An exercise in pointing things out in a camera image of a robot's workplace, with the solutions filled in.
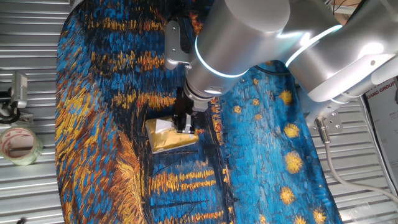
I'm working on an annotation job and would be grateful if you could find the gold tissue pack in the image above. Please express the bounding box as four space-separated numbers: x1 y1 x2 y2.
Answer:
144 116 200 154

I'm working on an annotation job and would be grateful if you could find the starry night painted tablecloth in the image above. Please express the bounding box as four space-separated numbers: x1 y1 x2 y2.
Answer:
55 0 343 224

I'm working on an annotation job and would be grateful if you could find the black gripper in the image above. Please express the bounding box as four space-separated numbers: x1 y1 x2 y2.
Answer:
172 86 200 134

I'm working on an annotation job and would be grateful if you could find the clear tape roll red print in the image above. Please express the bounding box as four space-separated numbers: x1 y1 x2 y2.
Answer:
0 126 44 166

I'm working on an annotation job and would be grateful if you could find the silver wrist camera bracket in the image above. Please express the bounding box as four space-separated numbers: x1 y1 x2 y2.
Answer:
164 19 200 71

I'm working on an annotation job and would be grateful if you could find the clear plastic bag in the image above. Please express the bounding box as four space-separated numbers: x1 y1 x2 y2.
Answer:
346 201 391 223

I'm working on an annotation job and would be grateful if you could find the grey cable with metal plug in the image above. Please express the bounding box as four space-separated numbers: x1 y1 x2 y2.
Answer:
313 117 398 205

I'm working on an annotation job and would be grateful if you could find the silver exterior camera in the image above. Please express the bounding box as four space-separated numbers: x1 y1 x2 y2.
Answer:
11 71 29 109

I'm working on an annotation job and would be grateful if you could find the white printed paper sheet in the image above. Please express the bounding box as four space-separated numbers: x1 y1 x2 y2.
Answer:
362 77 398 194

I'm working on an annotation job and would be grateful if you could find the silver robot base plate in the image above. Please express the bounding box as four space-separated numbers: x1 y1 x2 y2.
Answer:
306 108 345 136

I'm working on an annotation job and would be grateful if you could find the white napkin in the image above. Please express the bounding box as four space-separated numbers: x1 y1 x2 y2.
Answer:
154 118 175 133

